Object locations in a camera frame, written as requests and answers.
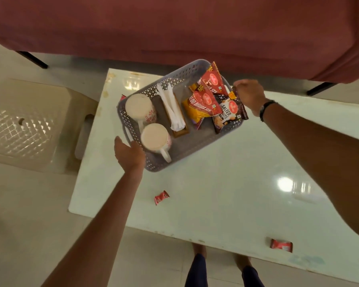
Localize person's left hand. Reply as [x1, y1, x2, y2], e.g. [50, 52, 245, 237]
[113, 136, 146, 174]

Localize person's right hand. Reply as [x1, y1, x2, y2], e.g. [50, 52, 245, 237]
[233, 79, 268, 117]

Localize brown salted peanuts packet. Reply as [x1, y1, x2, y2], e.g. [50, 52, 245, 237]
[212, 86, 249, 134]

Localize white floral mug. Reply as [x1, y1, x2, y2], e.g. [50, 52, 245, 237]
[124, 93, 158, 129]
[140, 123, 173, 163]

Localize yellow red snack packet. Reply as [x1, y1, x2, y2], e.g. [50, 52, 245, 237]
[181, 83, 223, 131]
[197, 61, 229, 98]

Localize brown wooden napkin holder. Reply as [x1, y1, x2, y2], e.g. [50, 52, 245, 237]
[154, 95, 189, 138]

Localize grey plastic basket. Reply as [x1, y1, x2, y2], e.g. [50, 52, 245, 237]
[116, 59, 247, 173]

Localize white paper napkins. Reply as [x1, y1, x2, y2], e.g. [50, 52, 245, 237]
[155, 83, 187, 132]

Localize person's left forearm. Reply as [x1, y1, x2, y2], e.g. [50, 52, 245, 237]
[41, 170, 144, 287]

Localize person's right forearm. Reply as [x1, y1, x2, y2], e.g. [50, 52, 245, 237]
[263, 103, 359, 244]

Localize white coffee table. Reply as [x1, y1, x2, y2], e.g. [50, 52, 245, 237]
[68, 68, 359, 286]

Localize person's left leg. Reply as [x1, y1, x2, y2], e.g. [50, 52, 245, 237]
[191, 243, 207, 260]

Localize person's leg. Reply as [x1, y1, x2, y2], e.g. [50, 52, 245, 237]
[233, 254, 253, 271]
[191, 243, 207, 260]

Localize person's right leg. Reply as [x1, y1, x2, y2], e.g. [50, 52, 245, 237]
[233, 254, 253, 271]

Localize black wristband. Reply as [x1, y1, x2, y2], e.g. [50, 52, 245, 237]
[259, 100, 278, 122]

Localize red fabric sofa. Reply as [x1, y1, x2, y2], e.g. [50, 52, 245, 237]
[0, 0, 359, 96]

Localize beige plastic stool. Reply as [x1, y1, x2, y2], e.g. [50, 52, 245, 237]
[0, 79, 99, 175]

